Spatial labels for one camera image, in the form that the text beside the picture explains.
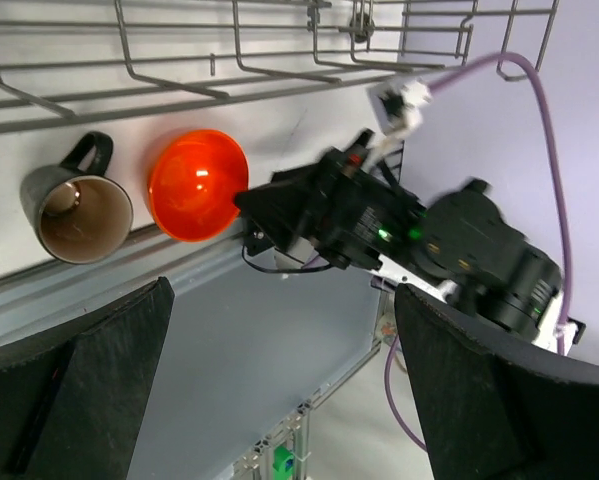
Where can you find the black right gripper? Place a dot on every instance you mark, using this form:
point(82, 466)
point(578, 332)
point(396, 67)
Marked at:
point(351, 210)

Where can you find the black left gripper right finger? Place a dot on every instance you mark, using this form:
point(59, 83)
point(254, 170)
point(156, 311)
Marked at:
point(492, 406)

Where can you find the aluminium frame rail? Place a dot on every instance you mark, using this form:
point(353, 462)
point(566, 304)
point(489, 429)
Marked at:
point(243, 349)

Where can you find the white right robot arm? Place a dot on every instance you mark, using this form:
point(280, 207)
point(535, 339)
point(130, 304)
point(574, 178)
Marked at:
point(465, 254)

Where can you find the orange plastic bowl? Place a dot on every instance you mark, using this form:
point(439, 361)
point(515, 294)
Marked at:
point(192, 184)

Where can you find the grey wire dish rack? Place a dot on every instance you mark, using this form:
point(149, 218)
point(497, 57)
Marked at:
point(69, 63)

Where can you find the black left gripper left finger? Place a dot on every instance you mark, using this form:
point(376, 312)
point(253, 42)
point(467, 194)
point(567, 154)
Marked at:
point(73, 397)

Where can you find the dark brown mug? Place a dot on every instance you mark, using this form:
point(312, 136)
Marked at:
point(78, 215)

